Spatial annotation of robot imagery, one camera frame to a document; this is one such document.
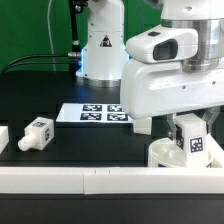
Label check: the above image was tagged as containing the black cable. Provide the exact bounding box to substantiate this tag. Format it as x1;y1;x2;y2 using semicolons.
0;51;82;75
0;60;82;76

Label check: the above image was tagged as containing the white left fence bar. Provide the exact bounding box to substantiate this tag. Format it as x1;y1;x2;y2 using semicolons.
0;126;9;154

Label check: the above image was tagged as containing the white front fence bar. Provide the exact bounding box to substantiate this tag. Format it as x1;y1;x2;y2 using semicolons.
0;167;224;194

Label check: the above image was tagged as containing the black cable upper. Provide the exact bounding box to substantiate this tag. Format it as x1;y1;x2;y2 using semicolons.
0;51;82;75

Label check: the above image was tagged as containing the white thin cable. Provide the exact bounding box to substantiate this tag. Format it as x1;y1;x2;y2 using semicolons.
46;0;57;72

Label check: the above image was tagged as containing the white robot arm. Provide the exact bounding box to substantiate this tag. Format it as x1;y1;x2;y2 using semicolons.
81;0;224;125

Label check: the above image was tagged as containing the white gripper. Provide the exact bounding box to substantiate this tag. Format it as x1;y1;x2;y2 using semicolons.
120;28;224;140

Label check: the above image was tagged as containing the white marker sheet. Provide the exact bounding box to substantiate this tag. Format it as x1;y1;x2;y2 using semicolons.
56;103;132;123

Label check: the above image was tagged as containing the black cable lower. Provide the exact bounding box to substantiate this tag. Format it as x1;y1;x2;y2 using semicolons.
0;60;82;76

